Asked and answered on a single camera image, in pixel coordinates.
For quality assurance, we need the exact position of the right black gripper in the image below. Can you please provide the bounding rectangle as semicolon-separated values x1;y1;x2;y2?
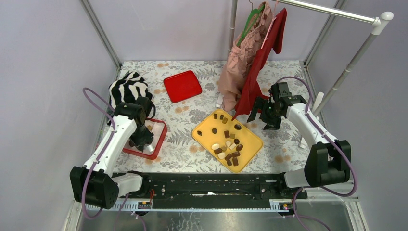
246;97;282;131

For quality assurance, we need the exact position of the red box lid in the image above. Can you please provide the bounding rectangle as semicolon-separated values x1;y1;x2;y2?
163;70;203;103

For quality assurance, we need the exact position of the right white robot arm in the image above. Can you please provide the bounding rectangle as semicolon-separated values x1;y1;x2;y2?
248;82;351;198

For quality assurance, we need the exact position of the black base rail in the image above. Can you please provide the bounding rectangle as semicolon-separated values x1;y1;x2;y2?
129;173;298;210

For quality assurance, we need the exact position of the pink hanging garment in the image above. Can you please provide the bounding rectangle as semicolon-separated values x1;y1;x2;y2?
218;1;274;111

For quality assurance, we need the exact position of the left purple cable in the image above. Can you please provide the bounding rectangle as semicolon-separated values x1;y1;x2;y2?
80;87;147;231

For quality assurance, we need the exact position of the red hanging garment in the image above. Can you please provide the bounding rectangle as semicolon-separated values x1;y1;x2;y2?
232;8;287;119

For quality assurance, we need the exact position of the green hanger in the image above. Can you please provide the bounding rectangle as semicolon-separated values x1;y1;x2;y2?
236;3;265;47

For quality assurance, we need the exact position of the metal clothes rack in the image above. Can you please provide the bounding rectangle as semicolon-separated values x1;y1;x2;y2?
228;0;395;149

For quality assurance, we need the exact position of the yellow tray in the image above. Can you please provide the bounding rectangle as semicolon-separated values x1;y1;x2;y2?
192;109;263;173

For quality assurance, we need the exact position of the zebra striped cloth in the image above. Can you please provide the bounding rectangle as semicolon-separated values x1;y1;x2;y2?
108;71;153;111

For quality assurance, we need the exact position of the red box with liner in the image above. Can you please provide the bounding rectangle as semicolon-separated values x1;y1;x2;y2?
123;119;167;160

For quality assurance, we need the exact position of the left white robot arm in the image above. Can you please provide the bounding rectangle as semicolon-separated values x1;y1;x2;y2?
70;97;154;209

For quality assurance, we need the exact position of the dark oval chocolate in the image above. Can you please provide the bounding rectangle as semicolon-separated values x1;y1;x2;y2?
234;124;242;130

